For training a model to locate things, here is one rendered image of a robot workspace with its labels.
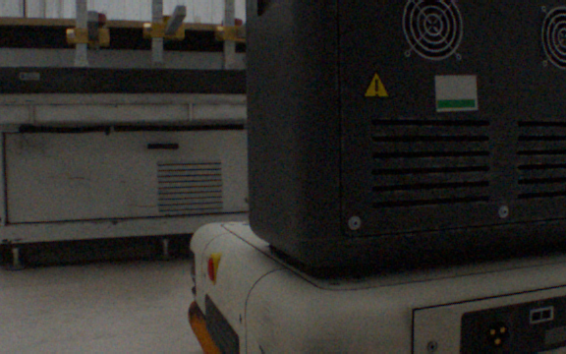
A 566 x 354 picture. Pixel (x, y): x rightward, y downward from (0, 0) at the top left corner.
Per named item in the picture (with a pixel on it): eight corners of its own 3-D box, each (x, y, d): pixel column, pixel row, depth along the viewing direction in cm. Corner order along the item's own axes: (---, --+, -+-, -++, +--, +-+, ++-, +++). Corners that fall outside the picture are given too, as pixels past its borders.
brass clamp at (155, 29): (185, 37, 180) (185, 23, 180) (144, 36, 176) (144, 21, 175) (182, 40, 186) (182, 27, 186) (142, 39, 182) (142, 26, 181)
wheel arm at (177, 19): (187, 18, 153) (187, 4, 153) (176, 18, 152) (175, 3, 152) (169, 45, 194) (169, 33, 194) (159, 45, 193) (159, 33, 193)
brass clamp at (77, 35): (109, 43, 172) (109, 28, 172) (67, 42, 168) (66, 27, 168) (109, 46, 178) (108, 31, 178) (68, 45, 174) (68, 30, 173)
